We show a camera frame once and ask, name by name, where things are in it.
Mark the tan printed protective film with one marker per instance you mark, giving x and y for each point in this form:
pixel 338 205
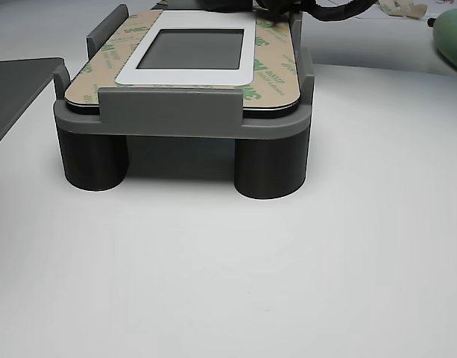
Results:
pixel 276 74

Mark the discarded tan film piece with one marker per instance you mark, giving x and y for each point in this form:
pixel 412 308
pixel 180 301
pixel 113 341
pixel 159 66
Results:
pixel 403 9

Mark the gray fixture with cylinder legs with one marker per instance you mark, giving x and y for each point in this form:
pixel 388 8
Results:
pixel 168 108

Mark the white panel with dark window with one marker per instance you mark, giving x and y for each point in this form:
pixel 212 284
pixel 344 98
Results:
pixel 183 77

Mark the black machine assembly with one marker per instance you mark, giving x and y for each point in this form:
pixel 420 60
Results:
pixel 273 9

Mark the small black knob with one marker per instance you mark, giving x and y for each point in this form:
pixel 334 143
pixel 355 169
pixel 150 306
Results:
pixel 431 22

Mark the green rounded object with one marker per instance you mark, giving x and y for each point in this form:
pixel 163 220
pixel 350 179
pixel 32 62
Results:
pixel 452 37

